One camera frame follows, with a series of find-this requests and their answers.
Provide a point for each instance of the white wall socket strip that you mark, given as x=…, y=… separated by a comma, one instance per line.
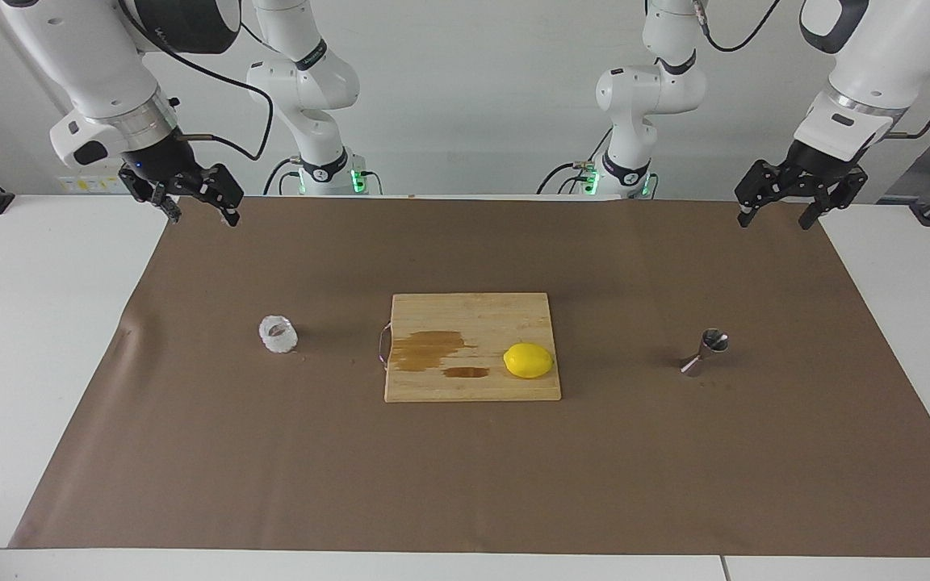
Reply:
x=81, y=185

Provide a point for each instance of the yellow lemon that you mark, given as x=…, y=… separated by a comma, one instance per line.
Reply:
x=528, y=361

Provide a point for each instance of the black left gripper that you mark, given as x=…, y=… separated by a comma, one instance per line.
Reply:
x=820, y=165

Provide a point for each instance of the brown paper table mat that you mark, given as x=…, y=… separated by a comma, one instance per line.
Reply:
x=271, y=468

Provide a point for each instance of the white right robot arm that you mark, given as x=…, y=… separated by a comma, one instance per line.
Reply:
x=94, y=56

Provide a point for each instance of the steel cocktail jigger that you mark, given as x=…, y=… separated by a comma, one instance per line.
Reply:
x=710, y=343

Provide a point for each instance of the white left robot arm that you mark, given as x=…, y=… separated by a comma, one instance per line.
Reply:
x=869, y=73

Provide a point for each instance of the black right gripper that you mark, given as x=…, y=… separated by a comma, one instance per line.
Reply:
x=158, y=161

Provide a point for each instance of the wooden cutting board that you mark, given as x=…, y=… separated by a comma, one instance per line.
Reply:
x=473, y=315

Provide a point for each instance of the clear textured glass cup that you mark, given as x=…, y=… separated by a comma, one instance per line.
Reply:
x=278, y=339

